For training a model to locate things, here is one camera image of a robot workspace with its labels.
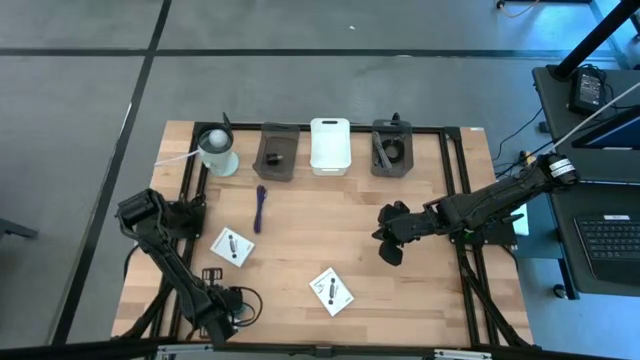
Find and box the thin white rod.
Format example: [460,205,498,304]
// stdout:
[549,79,640,154]

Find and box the black power supply device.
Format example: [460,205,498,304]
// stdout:
[568,67,607,117]

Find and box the dark translucent bin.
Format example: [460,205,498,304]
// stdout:
[252,122,301,182]
[370,118,415,179]

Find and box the white cylindrical lamp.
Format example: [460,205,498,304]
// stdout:
[197,112,240,178]

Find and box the white power box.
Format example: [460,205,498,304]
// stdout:
[509,202,531,237]

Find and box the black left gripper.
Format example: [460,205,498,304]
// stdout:
[199,268,246,345]

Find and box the white lamp cable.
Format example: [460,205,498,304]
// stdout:
[153,148,202,168]

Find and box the black side desk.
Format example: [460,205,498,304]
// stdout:
[531,64,640,301]

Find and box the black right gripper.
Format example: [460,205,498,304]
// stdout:
[372,201,440,267]

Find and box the white plastic bin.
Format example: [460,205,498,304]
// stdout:
[309,117,352,177]

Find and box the black laptop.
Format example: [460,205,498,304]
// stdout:
[574,213,640,289]

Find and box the grey chair base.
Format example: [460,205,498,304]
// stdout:
[0,218,39,241]

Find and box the black vertical pole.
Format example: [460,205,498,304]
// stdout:
[549,0,640,82]

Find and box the white card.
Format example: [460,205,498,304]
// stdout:
[308,267,355,318]
[209,228,256,269]

